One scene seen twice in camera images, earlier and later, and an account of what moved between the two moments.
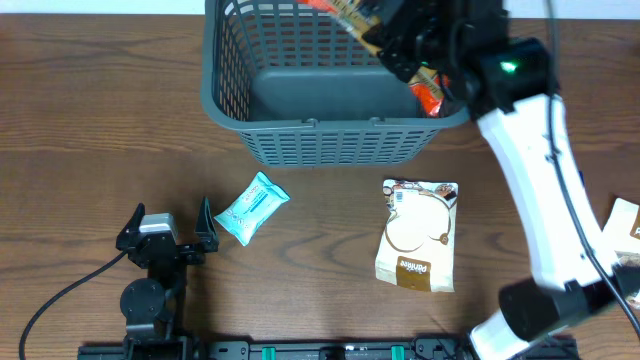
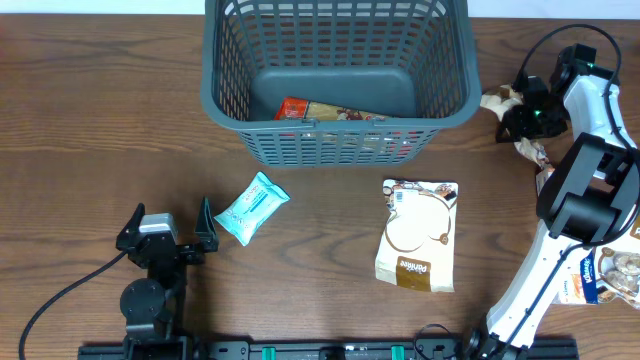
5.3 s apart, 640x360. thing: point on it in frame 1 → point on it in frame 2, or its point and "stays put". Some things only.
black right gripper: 391,57 → 517,121
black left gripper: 196,253 stays put
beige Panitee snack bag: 417,250 stays put
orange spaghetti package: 428,86 → 297,109
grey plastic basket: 301,91 stays put
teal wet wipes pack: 252,208 stays put
